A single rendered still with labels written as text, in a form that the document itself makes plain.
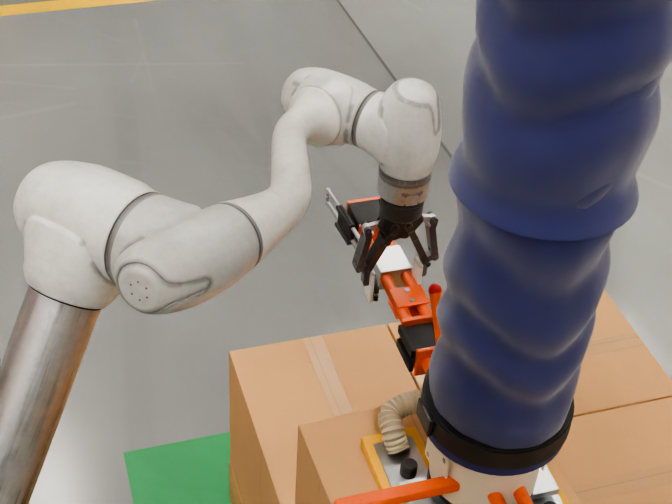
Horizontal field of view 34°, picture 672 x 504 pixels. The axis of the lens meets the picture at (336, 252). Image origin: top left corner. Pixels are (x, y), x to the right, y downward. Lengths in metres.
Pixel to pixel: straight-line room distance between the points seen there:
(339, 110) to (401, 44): 3.27
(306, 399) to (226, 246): 1.19
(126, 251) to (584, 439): 1.45
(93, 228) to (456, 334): 0.50
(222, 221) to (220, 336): 2.08
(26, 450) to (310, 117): 0.68
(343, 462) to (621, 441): 0.87
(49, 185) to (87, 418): 1.85
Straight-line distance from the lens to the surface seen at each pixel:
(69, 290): 1.47
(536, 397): 1.55
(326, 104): 1.83
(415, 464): 1.85
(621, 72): 1.22
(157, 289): 1.35
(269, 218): 1.48
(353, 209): 2.16
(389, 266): 2.05
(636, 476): 2.54
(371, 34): 5.15
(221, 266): 1.39
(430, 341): 1.91
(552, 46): 1.21
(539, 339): 1.46
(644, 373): 2.77
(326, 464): 1.90
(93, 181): 1.47
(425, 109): 1.78
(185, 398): 3.31
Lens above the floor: 2.40
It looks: 39 degrees down
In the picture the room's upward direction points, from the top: 4 degrees clockwise
